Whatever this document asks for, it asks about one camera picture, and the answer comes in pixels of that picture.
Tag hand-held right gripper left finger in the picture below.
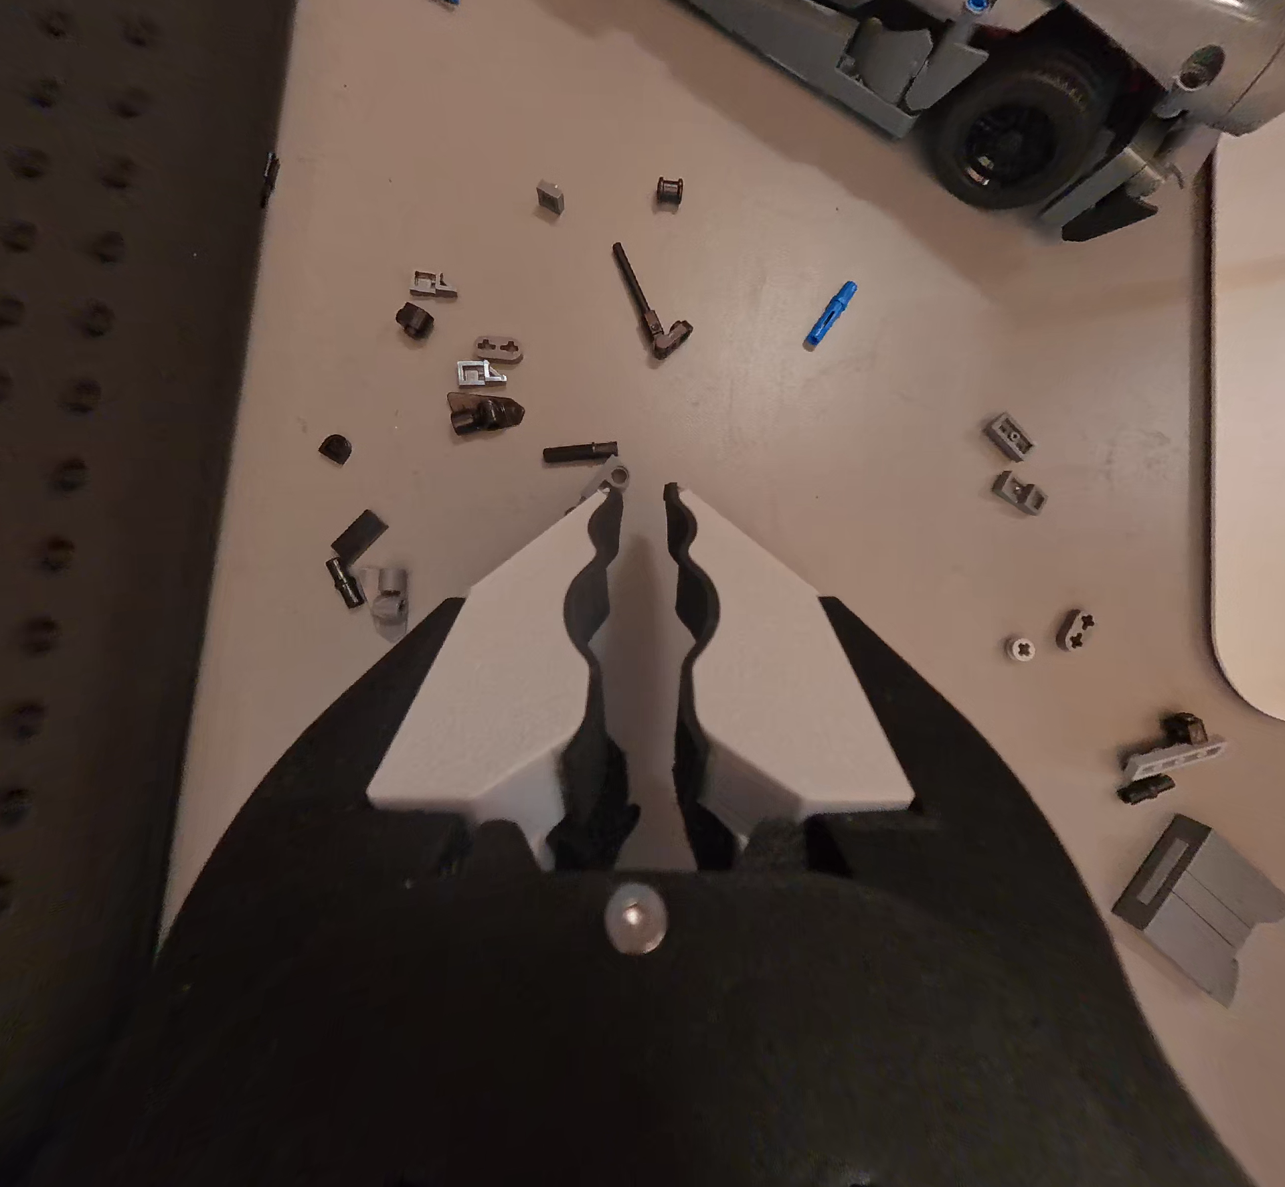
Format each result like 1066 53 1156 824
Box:
365 487 643 872

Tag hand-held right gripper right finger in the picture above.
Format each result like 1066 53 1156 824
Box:
662 481 916 872

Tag grey lego pin connector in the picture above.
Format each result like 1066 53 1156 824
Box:
576 456 634 512

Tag scattered small dark lego pieces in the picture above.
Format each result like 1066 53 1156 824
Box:
315 172 689 643

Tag grey lego wedge block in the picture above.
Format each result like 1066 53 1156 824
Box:
1109 810 1283 1010

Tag grey beam with black pins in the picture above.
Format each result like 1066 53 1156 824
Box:
1113 710 1229 806

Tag black perforated pad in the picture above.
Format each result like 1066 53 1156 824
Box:
0 0 314 1118

